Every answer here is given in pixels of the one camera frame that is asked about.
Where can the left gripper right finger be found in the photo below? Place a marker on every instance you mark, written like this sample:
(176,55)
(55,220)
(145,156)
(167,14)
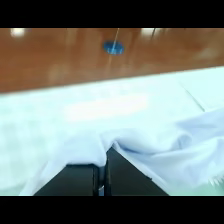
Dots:
(128,180)

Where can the white shirt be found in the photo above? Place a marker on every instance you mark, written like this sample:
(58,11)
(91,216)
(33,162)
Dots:
(173,150)

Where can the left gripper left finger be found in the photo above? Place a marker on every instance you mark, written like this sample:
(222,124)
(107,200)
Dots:
(73,181)

